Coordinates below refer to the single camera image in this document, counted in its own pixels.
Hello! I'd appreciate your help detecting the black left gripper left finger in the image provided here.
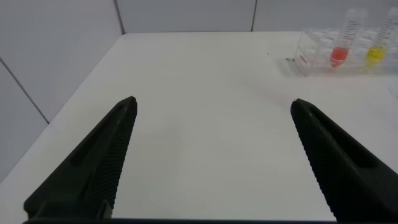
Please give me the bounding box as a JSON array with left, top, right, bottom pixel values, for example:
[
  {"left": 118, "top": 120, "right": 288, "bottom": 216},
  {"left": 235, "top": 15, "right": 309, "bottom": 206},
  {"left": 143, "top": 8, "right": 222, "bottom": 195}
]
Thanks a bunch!
[{"left": 23, "top": 95, "right": 138, "bottom": 220}]

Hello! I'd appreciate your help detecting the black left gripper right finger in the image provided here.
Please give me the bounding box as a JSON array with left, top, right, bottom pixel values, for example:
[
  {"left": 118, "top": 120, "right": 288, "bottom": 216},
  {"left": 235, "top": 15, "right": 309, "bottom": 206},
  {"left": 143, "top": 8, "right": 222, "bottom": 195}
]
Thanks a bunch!
[{"left": 290, "top": 98, "right": 398, "bottom": 223}]

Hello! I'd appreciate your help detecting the red pigment test tube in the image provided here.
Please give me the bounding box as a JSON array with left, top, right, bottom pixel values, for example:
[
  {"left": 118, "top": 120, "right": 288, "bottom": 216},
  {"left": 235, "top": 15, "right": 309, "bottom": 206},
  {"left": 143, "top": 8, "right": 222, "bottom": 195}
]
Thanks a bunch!
[{"left": 328, "top": 8, "right": 368, "bottom": 69}]

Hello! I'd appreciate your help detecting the yellow pigment test tube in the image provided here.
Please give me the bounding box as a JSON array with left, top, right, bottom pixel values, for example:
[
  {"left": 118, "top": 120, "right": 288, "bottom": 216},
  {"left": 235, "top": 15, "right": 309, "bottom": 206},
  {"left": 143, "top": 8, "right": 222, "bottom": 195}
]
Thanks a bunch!
[{"left": 359, "top": 7, "right": 398, "bottom": 74}]

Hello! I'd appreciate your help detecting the clear acrylic test tube rack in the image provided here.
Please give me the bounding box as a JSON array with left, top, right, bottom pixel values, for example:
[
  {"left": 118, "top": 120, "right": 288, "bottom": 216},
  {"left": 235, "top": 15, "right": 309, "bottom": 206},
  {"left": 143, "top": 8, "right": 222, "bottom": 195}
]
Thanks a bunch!
[{"left": 294, "top": 27, "right": 398, "bottom": 77}]

